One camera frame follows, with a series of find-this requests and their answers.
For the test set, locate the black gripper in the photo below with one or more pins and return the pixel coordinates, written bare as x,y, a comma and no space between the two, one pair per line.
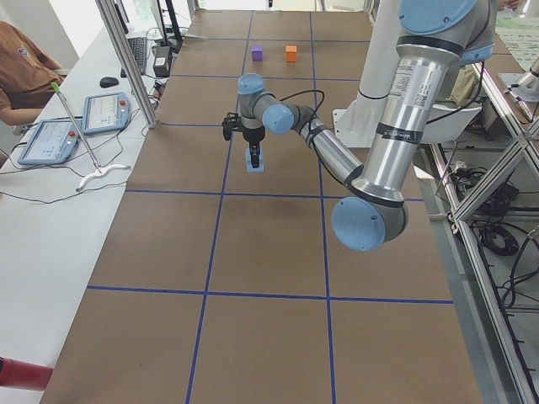
253,136

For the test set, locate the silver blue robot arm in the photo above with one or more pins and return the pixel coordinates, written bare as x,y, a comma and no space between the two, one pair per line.
434,36

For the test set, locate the purple foam block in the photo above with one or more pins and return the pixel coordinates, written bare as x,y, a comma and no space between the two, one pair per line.
257,53

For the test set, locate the orange foam block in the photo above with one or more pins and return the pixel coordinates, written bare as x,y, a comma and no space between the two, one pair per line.
291,53

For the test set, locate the black power adapter box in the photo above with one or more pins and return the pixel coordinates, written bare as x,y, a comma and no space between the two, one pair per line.
162,61

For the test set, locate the far blue teach pendant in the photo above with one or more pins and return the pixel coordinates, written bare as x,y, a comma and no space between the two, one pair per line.
105,112

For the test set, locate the blue teach pendant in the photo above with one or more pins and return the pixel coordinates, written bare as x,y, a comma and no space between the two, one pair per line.
105,112
52,142

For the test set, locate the black keyboard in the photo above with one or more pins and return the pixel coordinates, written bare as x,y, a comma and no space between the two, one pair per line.
138,46

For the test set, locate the metal rod with white hook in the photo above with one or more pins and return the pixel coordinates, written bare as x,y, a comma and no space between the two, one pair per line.
100,170

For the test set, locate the black computer mouse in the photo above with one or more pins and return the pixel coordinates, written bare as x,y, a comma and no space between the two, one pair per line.
108,82

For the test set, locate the white chair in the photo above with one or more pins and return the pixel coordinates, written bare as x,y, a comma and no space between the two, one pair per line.
450,127

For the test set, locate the near blue teach pendant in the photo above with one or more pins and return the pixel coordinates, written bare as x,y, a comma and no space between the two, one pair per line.
52,142

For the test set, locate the person in brown shirt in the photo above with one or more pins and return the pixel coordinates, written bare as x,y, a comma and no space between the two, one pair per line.
27,73

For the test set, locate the red cylinder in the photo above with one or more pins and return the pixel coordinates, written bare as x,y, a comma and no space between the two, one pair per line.
24,376

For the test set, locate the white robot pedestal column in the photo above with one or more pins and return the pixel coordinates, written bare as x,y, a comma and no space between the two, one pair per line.
356,125

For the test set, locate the aluminium frame post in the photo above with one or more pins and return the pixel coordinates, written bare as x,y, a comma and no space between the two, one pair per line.
128,63

